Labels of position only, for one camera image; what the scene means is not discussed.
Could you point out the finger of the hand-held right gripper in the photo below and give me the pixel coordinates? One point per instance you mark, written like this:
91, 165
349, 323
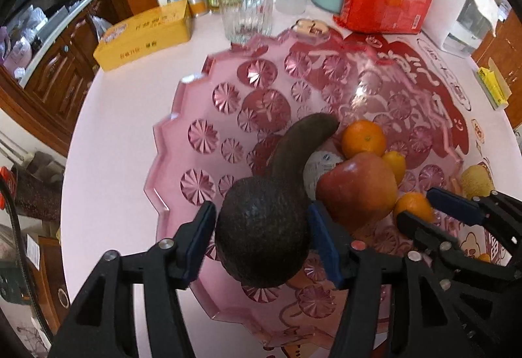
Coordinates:
424, 231
452, 205

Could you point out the wooden wall cabinet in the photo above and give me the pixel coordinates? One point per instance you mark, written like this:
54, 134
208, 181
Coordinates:
503, 56

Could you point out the white plastic bag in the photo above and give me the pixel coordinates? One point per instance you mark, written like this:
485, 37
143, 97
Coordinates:
101, 28

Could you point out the small yellow-orange tangerine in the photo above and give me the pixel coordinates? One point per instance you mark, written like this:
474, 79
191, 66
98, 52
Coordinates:
396, 164

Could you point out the dark brown banana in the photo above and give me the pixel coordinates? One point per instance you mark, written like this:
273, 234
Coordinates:
293, 150

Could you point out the red lidded container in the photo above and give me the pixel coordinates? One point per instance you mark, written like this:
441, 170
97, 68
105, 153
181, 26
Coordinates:
6, 186

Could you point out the yellow tin box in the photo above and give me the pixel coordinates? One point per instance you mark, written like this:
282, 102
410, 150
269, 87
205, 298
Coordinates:
147, 35

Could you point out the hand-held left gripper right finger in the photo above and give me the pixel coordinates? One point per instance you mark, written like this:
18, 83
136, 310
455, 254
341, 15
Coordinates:
326, 248

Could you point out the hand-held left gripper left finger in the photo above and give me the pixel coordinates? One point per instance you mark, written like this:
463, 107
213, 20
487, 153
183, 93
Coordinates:
195, 248

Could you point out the dark green avocado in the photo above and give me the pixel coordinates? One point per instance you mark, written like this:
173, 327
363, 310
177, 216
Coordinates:
261, 231

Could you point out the red apple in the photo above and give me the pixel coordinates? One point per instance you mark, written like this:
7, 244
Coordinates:
359, 190

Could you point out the wooden kitchen cabinet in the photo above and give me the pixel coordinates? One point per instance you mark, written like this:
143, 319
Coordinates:
53, 68

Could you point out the yellow pear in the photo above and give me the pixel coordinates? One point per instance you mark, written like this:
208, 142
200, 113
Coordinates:
475, 178

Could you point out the pink glass fruit bowl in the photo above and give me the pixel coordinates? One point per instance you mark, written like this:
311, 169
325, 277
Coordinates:
228, 129

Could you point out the clear drinking glass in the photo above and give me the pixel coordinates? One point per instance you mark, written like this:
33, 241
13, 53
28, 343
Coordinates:
244, 21

